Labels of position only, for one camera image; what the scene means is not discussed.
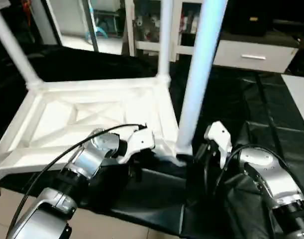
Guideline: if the white plastic table top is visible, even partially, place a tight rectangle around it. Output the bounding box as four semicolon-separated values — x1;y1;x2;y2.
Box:
0;75;193;183

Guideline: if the black table mat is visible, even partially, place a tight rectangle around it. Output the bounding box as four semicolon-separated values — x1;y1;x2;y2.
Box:
0;45;304;239

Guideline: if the white drawer unit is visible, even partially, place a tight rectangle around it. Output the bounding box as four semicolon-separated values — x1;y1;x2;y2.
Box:
213;40;300;74

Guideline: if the white glass door cabinet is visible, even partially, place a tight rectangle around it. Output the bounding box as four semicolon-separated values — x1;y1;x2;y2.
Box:
124;0;213;61

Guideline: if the white flat board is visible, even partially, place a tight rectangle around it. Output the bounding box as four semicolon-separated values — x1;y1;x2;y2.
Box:
281;74;304;131

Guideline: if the black speaker box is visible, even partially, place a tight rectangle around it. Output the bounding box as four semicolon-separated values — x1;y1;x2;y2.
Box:
229;0;274;36

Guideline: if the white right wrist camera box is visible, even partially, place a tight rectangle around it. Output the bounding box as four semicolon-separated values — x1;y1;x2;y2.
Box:
204;121;233;168

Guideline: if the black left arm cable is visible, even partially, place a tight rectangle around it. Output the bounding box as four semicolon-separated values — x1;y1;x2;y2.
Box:
6;124;148;236

